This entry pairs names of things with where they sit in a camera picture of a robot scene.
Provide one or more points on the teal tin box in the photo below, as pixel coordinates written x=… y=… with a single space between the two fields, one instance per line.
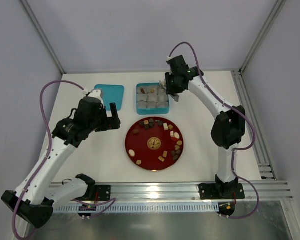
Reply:
x=154 y=101

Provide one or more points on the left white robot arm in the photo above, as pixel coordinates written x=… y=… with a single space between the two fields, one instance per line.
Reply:
x=32 y=200

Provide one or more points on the left black mount plate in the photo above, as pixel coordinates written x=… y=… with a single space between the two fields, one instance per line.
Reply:
x=101 y=193

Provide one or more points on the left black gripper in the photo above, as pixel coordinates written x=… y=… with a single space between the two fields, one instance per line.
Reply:
x=109 y=120

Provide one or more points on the tan round chocolate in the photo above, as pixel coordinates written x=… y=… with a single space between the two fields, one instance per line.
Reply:
x=139 y=162

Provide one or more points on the aluminium rail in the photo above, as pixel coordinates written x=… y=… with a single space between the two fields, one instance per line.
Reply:
x=268 y=190

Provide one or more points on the white block chocolate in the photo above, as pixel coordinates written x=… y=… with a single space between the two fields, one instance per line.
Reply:
x=165 y=125

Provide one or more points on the slotted cable duct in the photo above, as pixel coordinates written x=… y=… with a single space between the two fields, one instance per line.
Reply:
x=140 y=207

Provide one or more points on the right black mount plate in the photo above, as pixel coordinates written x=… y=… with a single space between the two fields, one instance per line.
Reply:
x=218 y=191

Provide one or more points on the white round swirl chocolate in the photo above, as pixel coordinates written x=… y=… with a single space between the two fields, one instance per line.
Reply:
x=132 y=153

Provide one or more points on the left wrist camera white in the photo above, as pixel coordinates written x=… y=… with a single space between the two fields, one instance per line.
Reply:
x=96 y=93

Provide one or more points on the metal tongs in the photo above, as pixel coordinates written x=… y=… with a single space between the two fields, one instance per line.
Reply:
x=169 y=89

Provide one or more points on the frame post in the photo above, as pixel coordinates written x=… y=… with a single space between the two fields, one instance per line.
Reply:
x=262 y=33
x=41 y=34

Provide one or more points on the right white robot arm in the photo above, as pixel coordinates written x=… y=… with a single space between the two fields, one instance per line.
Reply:
x=226 y=133

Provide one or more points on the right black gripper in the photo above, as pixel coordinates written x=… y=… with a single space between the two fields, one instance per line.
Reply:
x=172 y=87

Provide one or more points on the right frame post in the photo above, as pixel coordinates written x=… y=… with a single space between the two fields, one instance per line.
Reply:
x=262 y=33

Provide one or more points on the left frame post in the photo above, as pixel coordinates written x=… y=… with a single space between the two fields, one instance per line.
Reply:
x=41 y=34

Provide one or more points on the teal tin lid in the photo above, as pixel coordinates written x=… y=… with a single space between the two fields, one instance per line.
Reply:
x=111 y=94

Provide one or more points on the red round tray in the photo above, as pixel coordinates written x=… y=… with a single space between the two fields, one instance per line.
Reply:
x=154 y=146

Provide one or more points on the dark striped square chocolate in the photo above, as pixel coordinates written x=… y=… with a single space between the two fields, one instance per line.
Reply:
x=147 y=126

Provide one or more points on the black mount plate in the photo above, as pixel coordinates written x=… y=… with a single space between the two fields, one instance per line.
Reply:
x=218 y=191
x=101 y=193

